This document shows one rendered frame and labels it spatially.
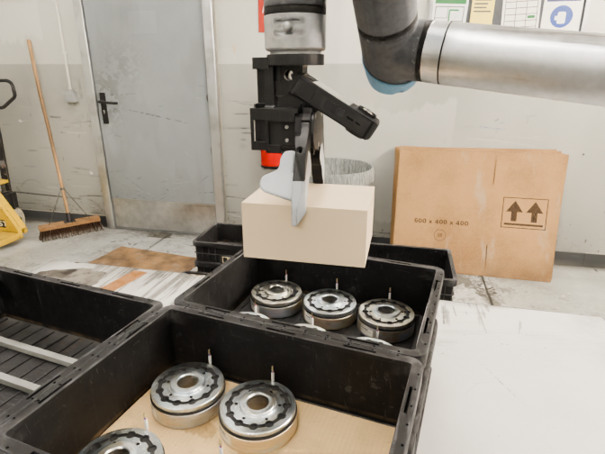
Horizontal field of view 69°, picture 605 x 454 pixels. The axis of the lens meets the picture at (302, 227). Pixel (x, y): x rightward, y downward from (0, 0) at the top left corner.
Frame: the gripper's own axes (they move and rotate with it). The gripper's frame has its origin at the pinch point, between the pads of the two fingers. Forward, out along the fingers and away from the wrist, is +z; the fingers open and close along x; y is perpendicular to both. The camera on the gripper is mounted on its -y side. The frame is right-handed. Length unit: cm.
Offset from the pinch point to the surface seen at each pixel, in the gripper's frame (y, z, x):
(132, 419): 21.9, 26.6, 15.3
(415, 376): -15.0, 16.9, 10.9
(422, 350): -16.0, 16.9, 5.2
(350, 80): 26, -11, -259
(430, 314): -17.5, 16.9, -4.4
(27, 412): 26.2, 16.5, 26.1
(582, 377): -50, 40, -27
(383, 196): -1, 69, -259
